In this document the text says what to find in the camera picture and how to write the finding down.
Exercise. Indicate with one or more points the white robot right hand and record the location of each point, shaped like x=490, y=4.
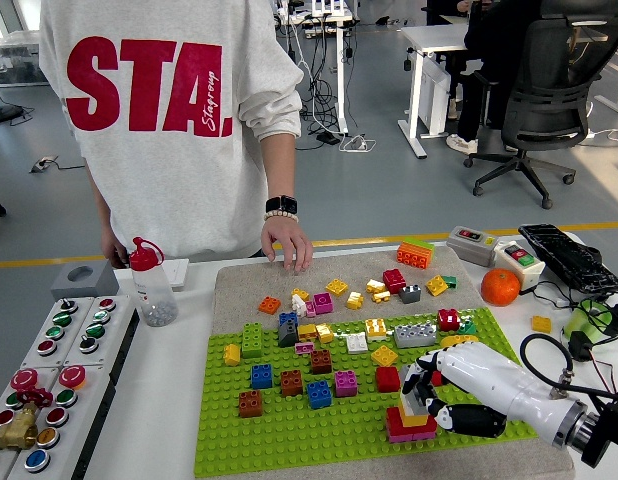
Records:
x=489, y=380

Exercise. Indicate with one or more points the person's right hand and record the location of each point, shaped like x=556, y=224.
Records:
x=114, y=247

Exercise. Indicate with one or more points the person's left hand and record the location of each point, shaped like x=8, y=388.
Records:
x=286, y=237

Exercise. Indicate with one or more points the light grey tall toy brick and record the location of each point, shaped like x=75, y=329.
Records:
x=416, y=406

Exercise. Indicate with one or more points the white square toy brick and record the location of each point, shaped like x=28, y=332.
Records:
x=403, y=404

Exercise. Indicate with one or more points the orange long toy brick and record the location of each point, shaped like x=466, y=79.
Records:
x=414, y=257

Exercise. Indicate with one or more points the lime green long toy brick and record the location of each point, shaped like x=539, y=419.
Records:
x=424, y=245

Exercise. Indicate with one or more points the person's right forearm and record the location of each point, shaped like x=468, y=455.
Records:
x=103, y=205

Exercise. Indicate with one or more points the person's left forearm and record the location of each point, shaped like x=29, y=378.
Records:
x=279, y=170

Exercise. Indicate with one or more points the yellow curved toy brick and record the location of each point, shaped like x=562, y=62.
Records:
x=459, y=340

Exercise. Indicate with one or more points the red sloped toy brick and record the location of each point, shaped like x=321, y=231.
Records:
x=436, y=379

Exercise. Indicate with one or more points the dark green toy brick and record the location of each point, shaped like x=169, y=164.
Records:
x=451, y=282
x=467, y=328

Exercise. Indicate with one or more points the small yellow toy brick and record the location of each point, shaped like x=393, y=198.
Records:
x=380, y=296
x=300, y=293
x=354, y=300
x=375, y=286

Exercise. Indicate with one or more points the small white toy brick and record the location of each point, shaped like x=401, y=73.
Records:
x=298, y=305

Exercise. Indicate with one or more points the orange square toy brick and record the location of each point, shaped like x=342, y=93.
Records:
x=269, y=305

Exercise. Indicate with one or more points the red and white toy brick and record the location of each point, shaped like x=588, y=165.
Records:
x=449, y=321

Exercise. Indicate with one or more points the magenta toy brick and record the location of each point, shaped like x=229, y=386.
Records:
x=323, y=303
x=346, y=384

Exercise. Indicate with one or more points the blue toy brick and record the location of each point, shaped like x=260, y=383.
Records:
x=288, y=319
x=319, y=395
x=261, y=377

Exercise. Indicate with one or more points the light grey long toy brick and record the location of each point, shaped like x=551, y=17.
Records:
x=415, y=336

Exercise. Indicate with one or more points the dark grey sloped toy brick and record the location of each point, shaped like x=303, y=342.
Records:
x=288, y=335

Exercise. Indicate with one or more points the large red toy brick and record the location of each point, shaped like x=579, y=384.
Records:
x=394, y=425

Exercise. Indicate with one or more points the wide pink flat toy brick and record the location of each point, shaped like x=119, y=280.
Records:
x=401, y=438

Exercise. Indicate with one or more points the lime green tall toy brick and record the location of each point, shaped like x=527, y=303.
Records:
x=253, y=341

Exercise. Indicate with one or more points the small pink flat toy brick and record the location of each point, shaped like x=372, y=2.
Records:
x=304, y=348

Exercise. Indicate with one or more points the yellow and white toy brick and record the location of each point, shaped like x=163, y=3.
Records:
x=376, y=330

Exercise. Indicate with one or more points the white flat toy brick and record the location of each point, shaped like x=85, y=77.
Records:
x=357, y=344

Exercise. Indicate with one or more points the brown toy brick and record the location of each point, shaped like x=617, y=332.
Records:
x=291, y=383
x=250, y=404
x=321, y=362

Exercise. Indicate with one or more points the green baseplate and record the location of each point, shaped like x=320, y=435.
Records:
x=339, y=440

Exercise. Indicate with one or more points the black wristwatch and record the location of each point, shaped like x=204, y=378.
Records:
x=284, y=204

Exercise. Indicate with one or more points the grey block with hole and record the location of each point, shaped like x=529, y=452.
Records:
x=104, y=285

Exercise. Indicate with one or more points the grey-brown mat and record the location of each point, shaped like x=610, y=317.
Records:
x=249, y=285

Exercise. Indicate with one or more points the clear bottle red cap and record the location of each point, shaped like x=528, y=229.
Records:
x=151, y=295

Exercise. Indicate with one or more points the grey push-button box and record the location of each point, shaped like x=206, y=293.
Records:
x=49, y=330
x=4, y=417
x=111, y=325
x=84, y=415

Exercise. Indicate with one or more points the person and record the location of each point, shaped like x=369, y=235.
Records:
x=489, y=50
x=179, y=190

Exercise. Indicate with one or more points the orange fruit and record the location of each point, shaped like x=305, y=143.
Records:
x=500, y=287

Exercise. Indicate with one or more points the black power adapter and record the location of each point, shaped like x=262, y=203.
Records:
x=583, y=346

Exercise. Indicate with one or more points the green tape roll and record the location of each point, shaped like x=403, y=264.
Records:
x=576, y=325

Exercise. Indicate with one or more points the grey floor socket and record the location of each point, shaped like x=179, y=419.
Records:
x=43, y=164

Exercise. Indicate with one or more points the black keyboard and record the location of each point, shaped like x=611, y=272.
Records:
x=569, y=257

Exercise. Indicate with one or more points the white desk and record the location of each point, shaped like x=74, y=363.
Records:
x=439, y=37
x=341, y=75

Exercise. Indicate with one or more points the black fan base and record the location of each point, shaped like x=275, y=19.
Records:
x=4, y=112

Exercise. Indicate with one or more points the white computer tower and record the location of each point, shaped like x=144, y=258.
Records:
x=434, y=100

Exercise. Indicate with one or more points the brass valve red handwheel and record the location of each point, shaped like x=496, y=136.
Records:
x=16, y=432

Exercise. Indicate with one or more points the clear storage crate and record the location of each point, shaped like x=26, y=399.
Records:
x=14, y=57

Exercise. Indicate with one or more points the black office chair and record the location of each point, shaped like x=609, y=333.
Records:
x=549, y=90

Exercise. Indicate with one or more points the white flat wall switch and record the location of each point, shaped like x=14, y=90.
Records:
x=178, y=272

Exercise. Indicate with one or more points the white switch box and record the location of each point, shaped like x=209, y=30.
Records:
x=521, y=257

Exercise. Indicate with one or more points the grey switch box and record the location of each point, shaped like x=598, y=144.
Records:
x=469, y=245

